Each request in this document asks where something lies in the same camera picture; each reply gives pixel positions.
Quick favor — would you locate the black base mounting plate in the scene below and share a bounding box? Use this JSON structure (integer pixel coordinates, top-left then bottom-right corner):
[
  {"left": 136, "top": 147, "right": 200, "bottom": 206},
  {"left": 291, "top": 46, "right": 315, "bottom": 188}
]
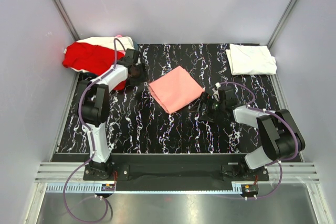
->
[{"left": 83, "top": 154, "right": 269, "bottom": 193}]

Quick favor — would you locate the small circuit board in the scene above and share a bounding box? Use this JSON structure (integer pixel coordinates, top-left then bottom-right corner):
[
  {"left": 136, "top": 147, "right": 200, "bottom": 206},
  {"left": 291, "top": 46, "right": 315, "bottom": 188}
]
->
[
  {"left": 243, "top": 184, "right": 259, "bottom": 193},
  {"left": 101, "top": 184, "right": 116, "bottom": 191}
]

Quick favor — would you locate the right small circuit board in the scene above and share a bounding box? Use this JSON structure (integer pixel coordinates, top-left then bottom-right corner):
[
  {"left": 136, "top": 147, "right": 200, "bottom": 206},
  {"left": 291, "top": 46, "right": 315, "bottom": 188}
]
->
[{"left": 243, "top": 184, "right": 259, "bottom": 193}]

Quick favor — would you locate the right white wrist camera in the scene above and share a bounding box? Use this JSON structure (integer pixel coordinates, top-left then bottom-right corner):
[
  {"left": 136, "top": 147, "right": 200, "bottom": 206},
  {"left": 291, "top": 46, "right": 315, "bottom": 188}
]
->
[{"left": 212, "top": 82, "right": 221, "bottom": 101}]

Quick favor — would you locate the cream white t-shirt in pile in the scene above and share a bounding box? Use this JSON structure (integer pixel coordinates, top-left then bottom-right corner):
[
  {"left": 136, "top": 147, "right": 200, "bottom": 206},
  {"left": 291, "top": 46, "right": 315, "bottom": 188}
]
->
[{"left": 76, "top": 37, "right": 124, "bottom": 72}]

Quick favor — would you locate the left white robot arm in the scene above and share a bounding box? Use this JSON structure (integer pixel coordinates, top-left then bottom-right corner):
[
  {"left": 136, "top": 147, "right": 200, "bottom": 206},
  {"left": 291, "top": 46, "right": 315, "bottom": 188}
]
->
[{"left": 76, "top": 49, "right": 148, "bottom": 180}]

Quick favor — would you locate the left small circuit board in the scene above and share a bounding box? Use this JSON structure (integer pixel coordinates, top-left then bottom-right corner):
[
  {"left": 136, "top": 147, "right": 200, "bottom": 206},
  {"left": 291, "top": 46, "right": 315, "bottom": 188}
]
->
[{"left": 101, "top": 184, "right": 116, "bottom": 191}]

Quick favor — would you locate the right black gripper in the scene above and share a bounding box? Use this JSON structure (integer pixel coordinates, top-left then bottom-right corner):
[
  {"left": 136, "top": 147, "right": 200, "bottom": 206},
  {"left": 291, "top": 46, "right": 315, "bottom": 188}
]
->
[{"left": 188, "top": 92, "right": 226, "bottom": 123}]

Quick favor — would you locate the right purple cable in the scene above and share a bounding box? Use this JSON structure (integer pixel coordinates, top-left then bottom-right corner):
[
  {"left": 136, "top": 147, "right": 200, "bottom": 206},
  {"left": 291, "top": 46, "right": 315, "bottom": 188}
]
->
[{"left": 215, "top": 81, "right": 300, "bottom": 198}]

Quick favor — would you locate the aluminium rail frame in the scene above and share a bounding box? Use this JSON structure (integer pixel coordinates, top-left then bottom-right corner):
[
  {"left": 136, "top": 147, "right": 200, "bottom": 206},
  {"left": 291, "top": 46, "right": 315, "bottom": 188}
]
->
[{"left": 25, "top": 162, "right": 334, "bottom": 223}]

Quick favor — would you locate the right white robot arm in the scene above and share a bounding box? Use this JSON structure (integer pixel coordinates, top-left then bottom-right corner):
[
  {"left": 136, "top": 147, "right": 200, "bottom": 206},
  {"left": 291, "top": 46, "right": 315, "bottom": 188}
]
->
[{"left": 190, "top": 86, "right": 306, "bottom": 180}]

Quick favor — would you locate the salmon pink t-shirt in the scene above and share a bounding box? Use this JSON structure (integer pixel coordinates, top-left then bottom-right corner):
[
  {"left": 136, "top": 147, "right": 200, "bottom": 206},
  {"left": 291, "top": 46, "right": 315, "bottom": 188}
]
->
[{"left": 149, "top": 66, "right": 204, "bottom": 114}]

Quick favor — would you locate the folded white t-shirt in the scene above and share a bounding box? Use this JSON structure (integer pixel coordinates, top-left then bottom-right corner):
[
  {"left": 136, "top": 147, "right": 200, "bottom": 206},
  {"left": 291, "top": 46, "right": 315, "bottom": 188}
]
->
[{"left": 225, "top": 44, "right": 277, "bottom": 76}]

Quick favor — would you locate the black marble pattern mat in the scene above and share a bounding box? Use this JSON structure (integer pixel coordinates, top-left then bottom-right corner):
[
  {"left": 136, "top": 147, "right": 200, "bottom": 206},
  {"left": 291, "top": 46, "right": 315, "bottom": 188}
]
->
[{"left": 54, "top": 42, "right": 294, "bottom": 155}]

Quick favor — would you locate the red t-shirt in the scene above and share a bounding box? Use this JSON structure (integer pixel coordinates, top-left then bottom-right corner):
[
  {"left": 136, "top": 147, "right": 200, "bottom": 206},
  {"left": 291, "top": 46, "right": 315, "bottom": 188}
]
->
[{"left": 62, "top": 42, "right": 115, "bottom": 76}]

